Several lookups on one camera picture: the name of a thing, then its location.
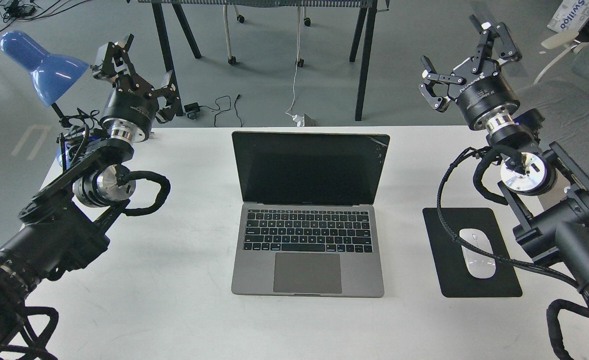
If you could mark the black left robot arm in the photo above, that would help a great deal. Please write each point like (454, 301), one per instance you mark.
(66, 222)

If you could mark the white cardboard box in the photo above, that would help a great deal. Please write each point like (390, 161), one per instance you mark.
(571, 15)

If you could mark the white rolling chair legs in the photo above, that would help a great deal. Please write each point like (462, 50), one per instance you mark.
(270, 38)

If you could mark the white computer mouse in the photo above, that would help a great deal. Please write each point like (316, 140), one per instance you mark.
(479, 266)

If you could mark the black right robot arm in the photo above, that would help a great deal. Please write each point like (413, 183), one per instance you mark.
(545, 188)

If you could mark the blue desk lamp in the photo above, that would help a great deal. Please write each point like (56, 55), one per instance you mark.
(51, 74)

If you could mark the grey office chair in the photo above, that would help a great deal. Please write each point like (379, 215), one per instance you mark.
(564, 105)

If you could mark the grey laptop computer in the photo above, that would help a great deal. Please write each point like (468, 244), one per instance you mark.
(307, 224)

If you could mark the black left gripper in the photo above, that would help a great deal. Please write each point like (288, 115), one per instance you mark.
(128, 116)

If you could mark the black mouse pad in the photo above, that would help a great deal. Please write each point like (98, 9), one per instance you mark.
(452, 273)

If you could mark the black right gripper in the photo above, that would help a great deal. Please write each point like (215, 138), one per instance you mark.
(487, 97)

